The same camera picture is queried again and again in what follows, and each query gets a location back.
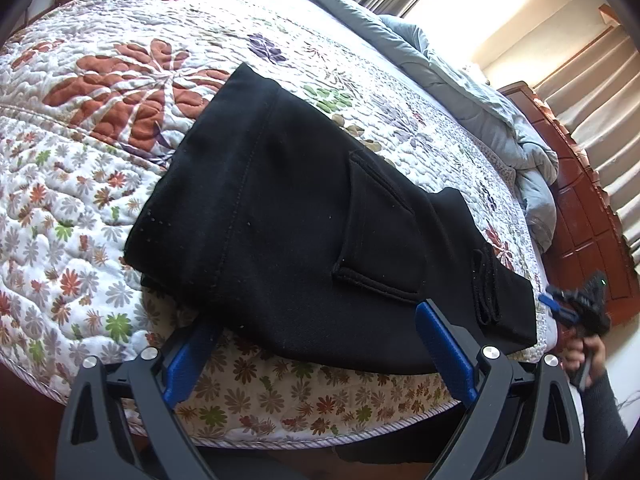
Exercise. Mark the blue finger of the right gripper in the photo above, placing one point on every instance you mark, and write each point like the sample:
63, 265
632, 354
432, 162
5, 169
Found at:
560, 295
562, 315

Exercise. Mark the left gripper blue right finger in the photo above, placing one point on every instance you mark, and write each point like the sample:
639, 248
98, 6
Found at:
447, 346

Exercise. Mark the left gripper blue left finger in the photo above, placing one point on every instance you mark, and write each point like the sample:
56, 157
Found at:
185, 355

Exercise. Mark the black pants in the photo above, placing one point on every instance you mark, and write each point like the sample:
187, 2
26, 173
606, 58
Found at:
288, 230

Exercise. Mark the person right forearm sleeve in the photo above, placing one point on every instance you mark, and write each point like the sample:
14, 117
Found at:
604, 430

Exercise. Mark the person right hand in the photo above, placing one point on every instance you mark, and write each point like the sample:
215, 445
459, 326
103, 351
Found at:
575, 355

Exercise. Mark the red wooden headboard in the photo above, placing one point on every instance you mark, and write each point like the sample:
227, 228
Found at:
588, 235

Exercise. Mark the grey-blue duvet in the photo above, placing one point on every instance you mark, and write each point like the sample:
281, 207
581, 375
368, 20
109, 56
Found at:
480, 109

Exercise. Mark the floral quilted bedspread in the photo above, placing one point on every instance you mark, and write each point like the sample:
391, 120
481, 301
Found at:
96, 97

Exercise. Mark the beige wall curtain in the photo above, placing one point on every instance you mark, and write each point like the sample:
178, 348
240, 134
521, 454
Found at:
595, 96

